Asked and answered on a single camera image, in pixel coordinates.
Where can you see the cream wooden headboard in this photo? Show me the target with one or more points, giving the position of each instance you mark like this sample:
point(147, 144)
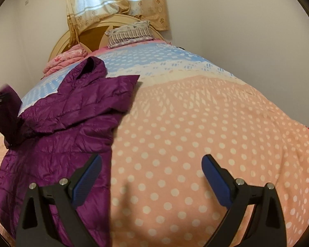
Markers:
point(92, 34)

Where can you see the polka dot bed blanket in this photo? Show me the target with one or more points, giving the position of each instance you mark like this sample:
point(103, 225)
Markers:
point(195, 121)

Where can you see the pink floral folded quilt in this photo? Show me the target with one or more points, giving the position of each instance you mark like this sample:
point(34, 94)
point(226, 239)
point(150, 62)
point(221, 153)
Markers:
point(64, 59)

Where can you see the purple puffer jacket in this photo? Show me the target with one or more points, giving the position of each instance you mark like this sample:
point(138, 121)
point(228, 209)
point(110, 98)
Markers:
point(67, 113)

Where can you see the beige floral curtain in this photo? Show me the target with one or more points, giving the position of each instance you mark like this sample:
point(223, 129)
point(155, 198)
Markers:
point(105, 2)

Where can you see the striped pillow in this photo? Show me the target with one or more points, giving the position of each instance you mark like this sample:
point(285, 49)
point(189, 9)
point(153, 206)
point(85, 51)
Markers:
point(130, 33)

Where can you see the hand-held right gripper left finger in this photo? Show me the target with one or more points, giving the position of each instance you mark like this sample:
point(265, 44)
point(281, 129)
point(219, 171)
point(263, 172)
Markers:
point(88, 176)

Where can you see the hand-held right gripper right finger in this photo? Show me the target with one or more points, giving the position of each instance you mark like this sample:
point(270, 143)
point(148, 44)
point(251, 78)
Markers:
point(216, 182)

